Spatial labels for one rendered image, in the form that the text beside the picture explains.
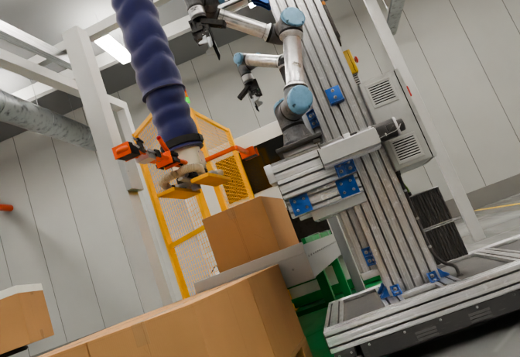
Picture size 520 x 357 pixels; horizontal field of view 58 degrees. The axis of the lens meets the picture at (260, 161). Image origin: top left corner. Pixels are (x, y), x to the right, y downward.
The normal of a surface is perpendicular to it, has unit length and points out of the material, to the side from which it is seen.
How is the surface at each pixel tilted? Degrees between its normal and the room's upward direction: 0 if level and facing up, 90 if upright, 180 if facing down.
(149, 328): 90
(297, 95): 97
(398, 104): 90
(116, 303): 90
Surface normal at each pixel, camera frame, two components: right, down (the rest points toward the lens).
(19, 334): 0.02, -0.22
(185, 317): -0.26, -0.11
